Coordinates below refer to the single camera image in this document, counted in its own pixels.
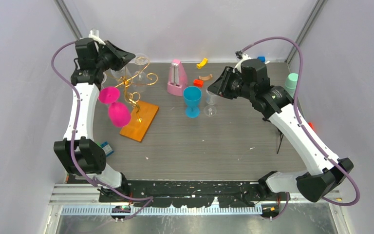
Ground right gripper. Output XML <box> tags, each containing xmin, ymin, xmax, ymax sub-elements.
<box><xmin>207</xmin><ymin>66</ymin><xmax>254</xmax><ymax>100</ymax></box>

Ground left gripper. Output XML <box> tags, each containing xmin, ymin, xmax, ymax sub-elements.
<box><xmin>94</xmin><ymin>40</ymin><xmax>135</xmax><ymax>72</ymax></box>

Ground clear wine glass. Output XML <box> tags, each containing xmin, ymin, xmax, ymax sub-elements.
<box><xmin>111</xmin><ymin>66</ymin><xmax>132</xmax><ymax>86</ymax></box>
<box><xmin>204</xmin><ymin>90</ymin><xmax>218</xmax><ymax>117</ymax></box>
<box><xmin>132</xmin><ymin>53</ymin><xmax>153</xmax><ymax>93</ymax></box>

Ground blue plastic wine glass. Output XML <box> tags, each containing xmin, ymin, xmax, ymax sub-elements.
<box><xmin>183</xmin><ymin>86</ymin><xmax>202</xmax><ymax>118</ymax></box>

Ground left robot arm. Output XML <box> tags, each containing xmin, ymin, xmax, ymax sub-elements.
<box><xmin>51</xmin><ymin>36</ymin><xmax>135</xmax><ymax>202</ymax></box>

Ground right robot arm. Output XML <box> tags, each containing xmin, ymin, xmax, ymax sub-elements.
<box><xmin>208</xmin><ymin>58</ymin><xmax>354</xmax><ymax>202</ymax></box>

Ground pink plastic wine glass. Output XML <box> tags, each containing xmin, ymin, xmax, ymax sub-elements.
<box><xmin>98</xmin><ymin>86</ymin><xmax>131</xmax><ymax>127</ymax></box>

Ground orange wooden rack base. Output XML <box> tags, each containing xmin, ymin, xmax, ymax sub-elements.
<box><xmin>119</xmin><ymin>100</ymin><xmax>159</xmax><ymax>142</ymax></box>

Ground tan arch block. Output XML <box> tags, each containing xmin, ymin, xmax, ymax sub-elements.
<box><xmin>199</xmin><ymin>74</ymin><xmax>213</xmax><ymax>81</ymax></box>

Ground yellow curved block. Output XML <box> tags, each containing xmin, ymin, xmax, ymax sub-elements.
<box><xmin>196</xmin><ymin>58</ymin><xmax>208</xmax><ymax>70</ymax></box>

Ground pink metronome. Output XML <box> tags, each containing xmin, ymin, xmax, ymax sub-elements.
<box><xmin>167</xmin><ymin>59</ymin><xmax>188</xmax><ymax>97</ymax></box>

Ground blue block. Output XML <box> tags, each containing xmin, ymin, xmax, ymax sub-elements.
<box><xmin>257</xmin><ymin>56</ymin><xmax>266</xmax><ymax>62</ymax></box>

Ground mint green microphone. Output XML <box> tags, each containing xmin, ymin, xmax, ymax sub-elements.
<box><xmin>284</xmin><ymin>73</ymin><xmax>299</xmax><ymax>98</ymax></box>

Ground green blue toy bricks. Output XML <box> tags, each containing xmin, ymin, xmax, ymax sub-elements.
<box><xmin>99</xmin><ymin>141</ymin><xmax>114</xmax><ymax>157</ymax></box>

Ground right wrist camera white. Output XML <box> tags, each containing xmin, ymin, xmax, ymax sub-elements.
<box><xmin>234</xmin><ymin>51</ymin><xmax>251</xmax><ymax>73</ymax></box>

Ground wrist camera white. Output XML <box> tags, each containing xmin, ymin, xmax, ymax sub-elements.
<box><xmin>234</xmin><ymin>51</ymin><xmax>251</xmax><ymax>73</ymax></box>
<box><xmin>88</xmin><ymin>29</ymin><xmax>106</xmax><ymax>45</ymax></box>

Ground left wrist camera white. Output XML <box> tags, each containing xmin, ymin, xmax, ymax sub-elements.
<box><xmin>88</xmin><ymin>29</ymin><xmax>106</xmax><ymax>45</ymax></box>

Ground gold wire glass rack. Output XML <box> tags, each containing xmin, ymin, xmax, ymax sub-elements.
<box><xmin>107</xmin><ymin>53</ymin><xmax>159</xmax><ymax>122</ymax></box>

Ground orange red block by wall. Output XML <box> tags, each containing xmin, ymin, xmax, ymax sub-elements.
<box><xmin>308</xmin><ymin>122</ymin><xmax>316</xmax><ymax>132</ymax></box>

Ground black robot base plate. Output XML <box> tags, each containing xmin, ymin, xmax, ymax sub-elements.
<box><xmin>98</xmin><ymin>180</ymin><xmax>287</xmax><ymax>208</ymax></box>

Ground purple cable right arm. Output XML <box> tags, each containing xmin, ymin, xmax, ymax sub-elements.
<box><xmin>237</xmin><ymin>36</ymin><xmax>361</xmax><ymax>221</ymax></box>

